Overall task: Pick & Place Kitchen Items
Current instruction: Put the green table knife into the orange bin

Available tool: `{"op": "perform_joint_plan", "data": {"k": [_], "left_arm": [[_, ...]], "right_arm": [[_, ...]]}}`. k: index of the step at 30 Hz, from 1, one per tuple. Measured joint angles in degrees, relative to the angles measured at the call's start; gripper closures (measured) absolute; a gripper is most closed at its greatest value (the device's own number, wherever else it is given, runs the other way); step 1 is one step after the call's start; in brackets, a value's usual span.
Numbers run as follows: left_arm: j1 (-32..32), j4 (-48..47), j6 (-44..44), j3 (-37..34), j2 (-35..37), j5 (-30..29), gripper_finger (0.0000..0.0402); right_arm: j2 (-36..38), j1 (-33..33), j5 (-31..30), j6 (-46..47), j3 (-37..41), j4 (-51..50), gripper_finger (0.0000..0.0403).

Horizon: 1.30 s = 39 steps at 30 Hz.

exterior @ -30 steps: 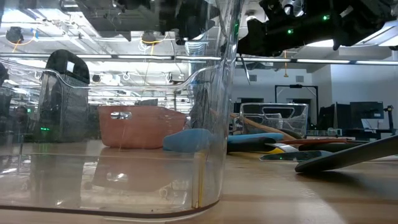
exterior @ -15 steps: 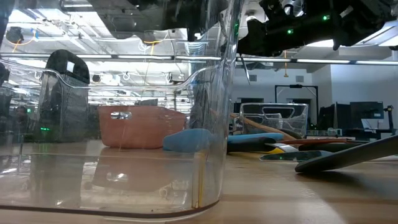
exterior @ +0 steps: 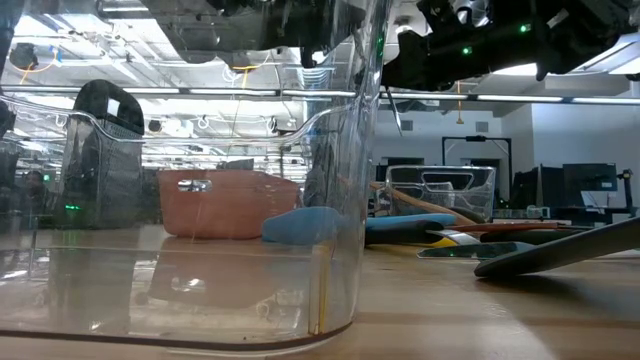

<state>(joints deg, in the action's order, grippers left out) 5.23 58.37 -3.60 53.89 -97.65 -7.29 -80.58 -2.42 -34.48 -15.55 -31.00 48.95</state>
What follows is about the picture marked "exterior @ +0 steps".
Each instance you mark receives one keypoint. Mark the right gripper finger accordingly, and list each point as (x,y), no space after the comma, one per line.
(407,62)

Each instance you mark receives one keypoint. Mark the large blue spoon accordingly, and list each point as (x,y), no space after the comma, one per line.
(300,226)

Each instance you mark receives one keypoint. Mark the black rectangular spatula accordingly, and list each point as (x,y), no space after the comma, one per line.
(550,257)

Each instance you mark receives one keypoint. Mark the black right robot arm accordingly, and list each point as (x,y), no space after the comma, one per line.
(560,35)

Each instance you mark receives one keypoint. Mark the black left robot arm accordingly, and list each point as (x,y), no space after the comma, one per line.
(210,30)

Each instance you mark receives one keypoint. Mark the small clear plastic bin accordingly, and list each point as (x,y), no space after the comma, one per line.
(480,195)

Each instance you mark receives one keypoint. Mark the dark computer monitor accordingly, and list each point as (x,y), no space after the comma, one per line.
(540,187)

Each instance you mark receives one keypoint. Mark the black computer monitor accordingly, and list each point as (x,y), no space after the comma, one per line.
(585,177)

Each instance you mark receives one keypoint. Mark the yellow spoon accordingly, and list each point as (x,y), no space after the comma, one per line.
(445,243)

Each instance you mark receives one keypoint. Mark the black round spatula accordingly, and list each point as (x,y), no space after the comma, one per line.
(530,236)

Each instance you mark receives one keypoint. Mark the dark background desk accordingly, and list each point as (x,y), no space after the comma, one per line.
(575,215)

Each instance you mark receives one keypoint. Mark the orange plastic bin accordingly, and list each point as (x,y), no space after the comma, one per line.
(225,210)

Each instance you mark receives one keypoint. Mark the large clear plastic bin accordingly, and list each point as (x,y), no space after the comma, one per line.
(200,300)

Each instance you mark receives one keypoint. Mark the black ceiling sensor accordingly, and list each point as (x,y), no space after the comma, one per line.
(22,56)

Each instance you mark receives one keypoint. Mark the wall vent grille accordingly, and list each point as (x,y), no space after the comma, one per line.
(482,126)
(406,125)

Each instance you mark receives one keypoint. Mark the suspended ceiling light rail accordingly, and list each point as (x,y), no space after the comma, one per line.
(520,98)

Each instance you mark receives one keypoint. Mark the black metal gantry frame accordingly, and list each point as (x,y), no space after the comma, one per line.
(475,138)

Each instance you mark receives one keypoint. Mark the black monitor post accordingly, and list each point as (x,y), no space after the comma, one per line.
(627,190)

